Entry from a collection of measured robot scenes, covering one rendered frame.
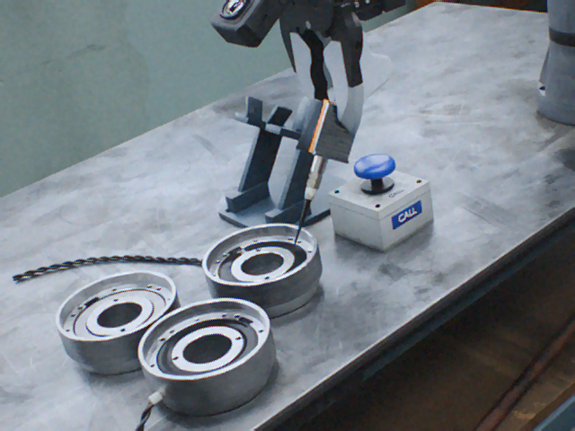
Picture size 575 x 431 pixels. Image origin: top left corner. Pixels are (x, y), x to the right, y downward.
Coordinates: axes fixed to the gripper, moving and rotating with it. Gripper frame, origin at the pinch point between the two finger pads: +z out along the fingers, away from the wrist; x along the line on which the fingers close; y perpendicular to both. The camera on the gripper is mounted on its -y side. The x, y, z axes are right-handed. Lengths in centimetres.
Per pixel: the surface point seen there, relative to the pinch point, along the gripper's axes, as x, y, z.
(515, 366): -1.8, 18.4, 38.2
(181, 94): 164, 69, 54
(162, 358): -4.6, -23.7, 10.3
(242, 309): -4.8, -16.0, 9.8
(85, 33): 163, 46, 28
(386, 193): -1.6, 3.5, 8.7
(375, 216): -3.1, 0.6, 9.4
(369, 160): 0.3, 3.6, 5.7
